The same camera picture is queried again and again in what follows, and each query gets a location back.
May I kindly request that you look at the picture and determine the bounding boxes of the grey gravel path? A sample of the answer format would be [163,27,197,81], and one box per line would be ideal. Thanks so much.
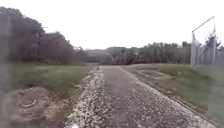
[64,65,219,128]

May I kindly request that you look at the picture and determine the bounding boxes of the grass strip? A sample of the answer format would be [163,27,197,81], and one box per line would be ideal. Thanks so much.
[121,63,224,126]
[0,63,96,128]

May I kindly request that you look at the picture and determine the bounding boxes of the wood of trees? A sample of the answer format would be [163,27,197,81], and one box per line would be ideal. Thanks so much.
[0,6,224,66]

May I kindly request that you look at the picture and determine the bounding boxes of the tall wire mesh fence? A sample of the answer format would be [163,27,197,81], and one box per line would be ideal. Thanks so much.
[189,15,224,69]

